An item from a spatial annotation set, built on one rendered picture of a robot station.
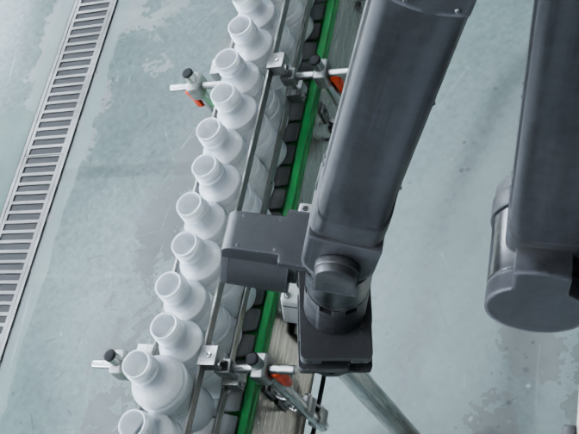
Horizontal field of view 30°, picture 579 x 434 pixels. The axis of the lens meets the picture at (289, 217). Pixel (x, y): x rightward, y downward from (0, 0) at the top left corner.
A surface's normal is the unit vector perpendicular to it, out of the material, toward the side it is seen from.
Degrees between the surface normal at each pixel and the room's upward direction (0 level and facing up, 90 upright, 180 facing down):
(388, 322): 0
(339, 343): 24
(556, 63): 88
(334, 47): 90
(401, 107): 91
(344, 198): 81
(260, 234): 19
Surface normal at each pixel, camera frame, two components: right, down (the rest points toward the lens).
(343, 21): 0.91, -0.04
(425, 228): -0.38, -0.49
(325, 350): 0.01, -0.46
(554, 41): -0.23, 0.86
